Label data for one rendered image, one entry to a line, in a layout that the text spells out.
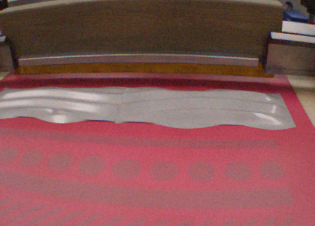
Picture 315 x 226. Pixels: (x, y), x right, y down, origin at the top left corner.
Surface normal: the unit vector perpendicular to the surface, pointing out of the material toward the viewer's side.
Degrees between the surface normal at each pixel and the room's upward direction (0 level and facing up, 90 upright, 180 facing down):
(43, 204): 0
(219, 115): 33
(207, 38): 90
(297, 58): 90
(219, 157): 0
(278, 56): 90
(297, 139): 0
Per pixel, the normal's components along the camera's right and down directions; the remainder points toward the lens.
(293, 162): -0.03, -0.85
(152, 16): -0.09, 0.52
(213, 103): -0.07, -0.43
